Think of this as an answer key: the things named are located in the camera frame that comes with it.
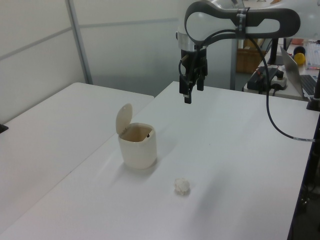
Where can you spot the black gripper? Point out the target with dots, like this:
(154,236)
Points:
(203,60)

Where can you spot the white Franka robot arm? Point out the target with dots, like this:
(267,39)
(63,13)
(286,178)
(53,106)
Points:
(212,22)

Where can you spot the small white lidded bin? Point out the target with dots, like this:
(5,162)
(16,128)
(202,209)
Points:
(138,152)

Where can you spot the brown cardboard box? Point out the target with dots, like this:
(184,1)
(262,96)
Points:
(246,61)

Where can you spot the black electronics box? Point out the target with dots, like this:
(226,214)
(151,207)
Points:
(257,78)

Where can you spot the grey emergency stop button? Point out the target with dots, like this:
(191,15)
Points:
(279,81)

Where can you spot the black monitor stand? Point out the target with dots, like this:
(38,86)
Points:
(274,51)

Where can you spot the grey desk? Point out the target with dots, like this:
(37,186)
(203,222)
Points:
(287,94)

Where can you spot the silver laptop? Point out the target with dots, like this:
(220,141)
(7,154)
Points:
(291,67)

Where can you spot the crumpled white paper ball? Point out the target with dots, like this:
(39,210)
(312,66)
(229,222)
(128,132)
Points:
(182,187)

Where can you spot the yellow ball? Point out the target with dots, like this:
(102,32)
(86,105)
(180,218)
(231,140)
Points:
(299,59)

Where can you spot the pink object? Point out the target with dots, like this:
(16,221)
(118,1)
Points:
(297,41)

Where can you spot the grey metal partition post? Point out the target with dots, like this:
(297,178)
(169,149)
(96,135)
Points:
(80,45)

